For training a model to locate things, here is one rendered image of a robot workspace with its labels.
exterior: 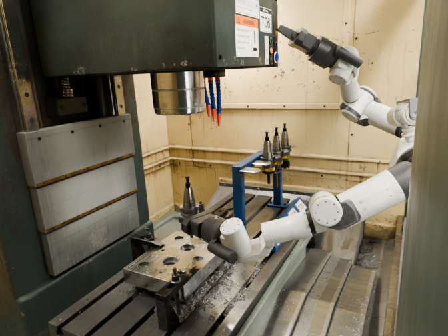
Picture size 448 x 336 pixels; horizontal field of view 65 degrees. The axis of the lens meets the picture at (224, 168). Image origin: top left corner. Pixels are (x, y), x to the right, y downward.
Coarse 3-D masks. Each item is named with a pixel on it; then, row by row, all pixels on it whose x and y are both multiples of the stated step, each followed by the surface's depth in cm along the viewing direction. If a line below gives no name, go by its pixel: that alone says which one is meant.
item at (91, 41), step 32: (32, 0) 109; (64, 0) 103; (96, 0) 97; (128, 0) 92; (160, 0) 88; (192, 0) 84; (224, 0) 86; (64, 32) 106; (96, 32) 100; (128, 32) 95; (160, 32) 90; (192, 32) 86; (224, 32) 88; (64, 64) 110; (96, 64) 103; (128, 64) 98; (160, 64) 93; (192, 64) 89; (224, 64) 89; (256, 64) 107
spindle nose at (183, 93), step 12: (180, 72) 98; (192, 72) 100; (156, 84) 101; (168, 84) 99; (180, 84) 99; (192, 84) 101; (204, 84) 107; (156, 96) 102; (168, 96) 100; (180, 96) 100; (192, 96) 101; (204, 96) 106; (156, 108) 104; (168, 108) 101; (180, 108) 101; (192, 108) 102; (204, 108) 107
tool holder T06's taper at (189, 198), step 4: (184, 188) 115; (188, 188) 114; (192, 188) 116; (184, 192) 115; (188, 192) 114; (192, 192) 115; (184, 196) 115; (188, 196) 114; (192, 196) 115; (184, 200) 115; (188, 200) 115; (192, 200) 115; (184, 204) 115; (188, 204) 115; (192, 204) 115; (188, 208) 115; (192, 208) 115
